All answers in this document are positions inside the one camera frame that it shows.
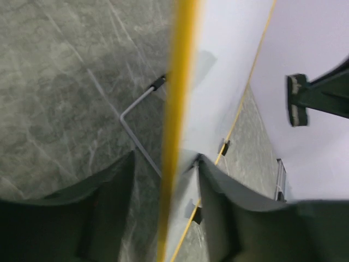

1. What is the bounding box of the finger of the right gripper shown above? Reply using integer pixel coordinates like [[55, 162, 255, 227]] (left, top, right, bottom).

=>
[[299, 90, 348, 118], [309, 57, 348, 90]]

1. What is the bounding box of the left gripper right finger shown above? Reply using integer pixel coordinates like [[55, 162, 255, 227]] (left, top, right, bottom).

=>
[[197, 154, 348, 261]]

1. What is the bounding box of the yellow framed whiteboard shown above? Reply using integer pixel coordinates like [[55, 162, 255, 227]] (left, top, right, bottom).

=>
[[157, 1, 275, 261]]

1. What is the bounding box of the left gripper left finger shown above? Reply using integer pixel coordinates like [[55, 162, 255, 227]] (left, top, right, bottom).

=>
[[1, 152, 135, 261]]

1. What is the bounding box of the right side aluminium rail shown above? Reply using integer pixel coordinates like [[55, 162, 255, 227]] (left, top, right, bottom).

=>
[[275, 159, 286, 202]]

